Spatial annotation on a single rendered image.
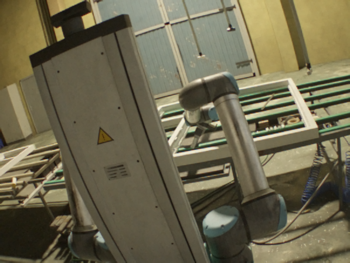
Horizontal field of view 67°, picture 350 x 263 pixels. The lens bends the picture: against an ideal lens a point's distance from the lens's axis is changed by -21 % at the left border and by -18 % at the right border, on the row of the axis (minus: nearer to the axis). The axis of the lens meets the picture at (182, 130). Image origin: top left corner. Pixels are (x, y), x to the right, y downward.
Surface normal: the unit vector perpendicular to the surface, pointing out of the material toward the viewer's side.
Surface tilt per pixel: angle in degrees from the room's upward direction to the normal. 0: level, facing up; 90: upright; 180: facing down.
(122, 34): 90
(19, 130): 90
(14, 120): 90
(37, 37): 90
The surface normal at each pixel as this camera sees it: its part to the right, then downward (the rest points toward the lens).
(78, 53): -0.07, 0.33
